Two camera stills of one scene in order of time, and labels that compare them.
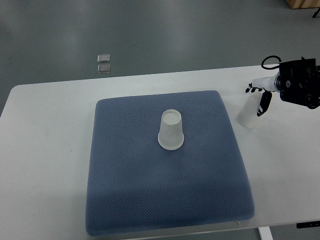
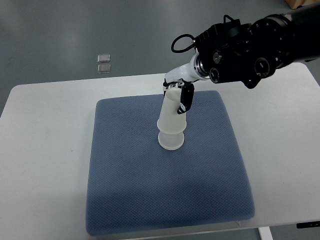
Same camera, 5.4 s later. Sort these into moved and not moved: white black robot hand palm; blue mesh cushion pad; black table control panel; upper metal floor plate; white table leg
Moved: white black robot hand palm
Not moved: white table leg; black table control panel; upper metal floor plate; blue mesh cushion pad
